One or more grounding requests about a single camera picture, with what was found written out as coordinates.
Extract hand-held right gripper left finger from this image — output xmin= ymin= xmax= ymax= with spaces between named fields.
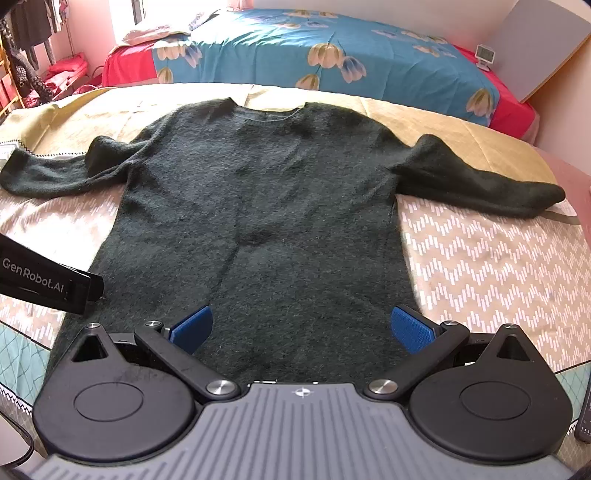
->
xmin=69 ymin=305 xmax=242 ymax=401

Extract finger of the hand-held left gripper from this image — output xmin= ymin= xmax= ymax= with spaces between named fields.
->
xmin=67 ymin=267 xmax=105 ymax=316

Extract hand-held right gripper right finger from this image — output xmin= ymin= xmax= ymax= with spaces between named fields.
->
xmin=364 ymin=305 xmax=534 ymax=402

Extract dark green sweater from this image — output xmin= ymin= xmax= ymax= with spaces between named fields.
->
xmin=0 ymin=97 xmax=566 ymax=386

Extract hanging dark clothes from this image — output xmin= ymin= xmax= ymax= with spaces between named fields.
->
xmin=0 ymin=0 xmax=70 ymax=100

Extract teal patterned sheet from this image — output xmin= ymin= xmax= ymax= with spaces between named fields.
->
xmin=0 ymin=318 xmax=591 ymax=416

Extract zigzag patterned blanket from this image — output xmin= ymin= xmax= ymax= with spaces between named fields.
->
xmin=0 ymin=138 xmax=585 ymax=374

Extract dark object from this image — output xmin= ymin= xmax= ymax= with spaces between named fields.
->
xmin=577 ymin=392 xmax=591 ymax=439

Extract yellow cloth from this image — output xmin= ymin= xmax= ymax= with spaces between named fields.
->
xmin=0 ymin=83 xmax=559 ymax=185

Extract red bed sheet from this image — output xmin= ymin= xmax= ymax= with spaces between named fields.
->
xmin=102 ymin=44 xmax=541 ymax=144

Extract pink pillow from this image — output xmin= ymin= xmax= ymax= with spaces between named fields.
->
xmin=115 ymin=11 xmax=218 ymax=47

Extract white desk clock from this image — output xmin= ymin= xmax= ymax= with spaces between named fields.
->
xmin=473 ymin=44 xmax=497 ymax=71

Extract blue floral quilt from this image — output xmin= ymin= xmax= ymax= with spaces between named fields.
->
xmin=152 ymin=8 xmax=502 ymax=127

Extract grey board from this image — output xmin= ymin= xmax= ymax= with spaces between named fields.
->
xmin=492 ymin=4 xmax=591 ymax=103

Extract black cable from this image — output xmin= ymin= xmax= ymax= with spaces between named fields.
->
xmin=0 ymin=406 xmax=35 ymax=462

